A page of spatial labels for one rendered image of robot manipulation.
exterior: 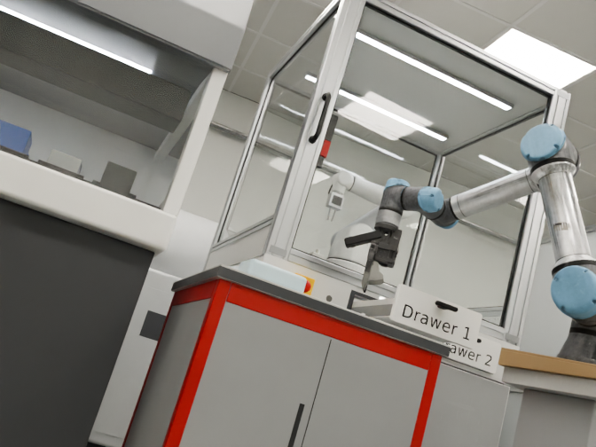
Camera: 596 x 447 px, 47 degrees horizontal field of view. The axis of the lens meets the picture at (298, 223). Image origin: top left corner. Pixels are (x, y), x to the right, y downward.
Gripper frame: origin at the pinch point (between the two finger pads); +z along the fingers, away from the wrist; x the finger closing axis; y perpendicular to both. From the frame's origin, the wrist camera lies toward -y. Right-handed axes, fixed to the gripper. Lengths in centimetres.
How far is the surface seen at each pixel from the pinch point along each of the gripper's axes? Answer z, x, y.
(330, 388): 33, -41, 2
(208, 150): -134, 297, -175
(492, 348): 0, 47, 46
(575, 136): -189, 252, 92
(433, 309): 1.6, -2.3, 21.7
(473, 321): 0.8, 4.4, 34.0
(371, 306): 3.6, 9.6, 3.3
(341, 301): 2.6, 20.4, -7.2
